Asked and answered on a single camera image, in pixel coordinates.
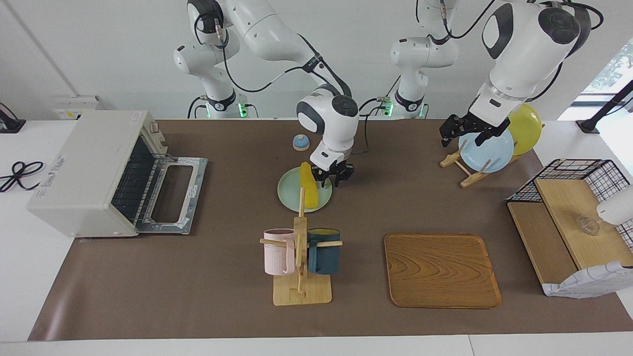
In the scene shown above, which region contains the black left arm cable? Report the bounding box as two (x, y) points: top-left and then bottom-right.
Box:
(439, 0), (605, 102)

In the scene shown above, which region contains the black desk device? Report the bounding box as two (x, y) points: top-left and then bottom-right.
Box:
(0, 102), (26, 134)

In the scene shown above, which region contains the yellow plate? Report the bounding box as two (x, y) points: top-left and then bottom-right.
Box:
(507, 103), (543, 156)

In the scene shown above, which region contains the black arm base cable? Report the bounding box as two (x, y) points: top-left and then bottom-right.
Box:
(359, 74), (402, 117)

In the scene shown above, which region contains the black wire basket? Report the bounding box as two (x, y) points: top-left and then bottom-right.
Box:
(507, 159), (633, 248)

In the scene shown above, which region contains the brown wooden tray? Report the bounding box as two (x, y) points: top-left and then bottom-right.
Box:
(384, 232), (502, 310)

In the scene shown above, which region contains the pink mug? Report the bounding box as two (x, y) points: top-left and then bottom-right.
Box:
(263, 228), (296, 276)

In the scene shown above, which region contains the window with greenery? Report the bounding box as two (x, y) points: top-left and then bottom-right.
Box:
(581, 37), (633, 97)

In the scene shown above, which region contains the white wall socket box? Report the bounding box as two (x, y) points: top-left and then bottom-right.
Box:
(52, 95), (107, 121)

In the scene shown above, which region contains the pale green plate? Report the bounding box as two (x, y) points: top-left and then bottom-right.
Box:
(277, 166), (333, 213)

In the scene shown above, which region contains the small clear glass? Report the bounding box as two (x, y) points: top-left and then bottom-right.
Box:
(576, 214), (601, 236)

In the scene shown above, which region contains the dark blue mug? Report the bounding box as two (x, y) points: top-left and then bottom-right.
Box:
(308, 228), (342, 275)

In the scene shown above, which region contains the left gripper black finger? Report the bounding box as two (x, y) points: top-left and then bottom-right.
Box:
(475, 127), (498, 147)
(440, 118), (464, 148)

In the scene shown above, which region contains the wooden plate rack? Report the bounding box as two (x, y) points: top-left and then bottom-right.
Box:
(440, 124), (545, 188)

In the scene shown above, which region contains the light blue plate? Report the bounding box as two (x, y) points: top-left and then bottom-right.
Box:
(458, 127), (515, 174)

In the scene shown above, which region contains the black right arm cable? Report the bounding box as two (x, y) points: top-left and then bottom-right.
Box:
(194, 10), (370, 155)

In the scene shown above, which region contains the loose black cable loop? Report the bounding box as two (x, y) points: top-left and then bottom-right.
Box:
(0, 161), (45, 193)

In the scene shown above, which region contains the brown table mat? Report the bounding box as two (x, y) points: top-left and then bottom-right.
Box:
(28, 119), (633, 342)

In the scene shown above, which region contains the white rounded device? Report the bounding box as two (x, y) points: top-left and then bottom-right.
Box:
(597, 185), (633, 226)

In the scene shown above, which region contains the white checked cloth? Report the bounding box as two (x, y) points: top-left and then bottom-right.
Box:
(543, 261), (633, 298)

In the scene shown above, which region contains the wooden mug tree stand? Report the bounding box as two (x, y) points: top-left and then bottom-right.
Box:
(260, 187), (343, 306)

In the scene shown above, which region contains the beige toaster oven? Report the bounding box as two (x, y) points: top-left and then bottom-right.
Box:
(27, 110), (208, 238)

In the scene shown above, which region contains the black wire basket shelf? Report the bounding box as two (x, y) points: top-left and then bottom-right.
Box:
(508, 178), (633, 292)

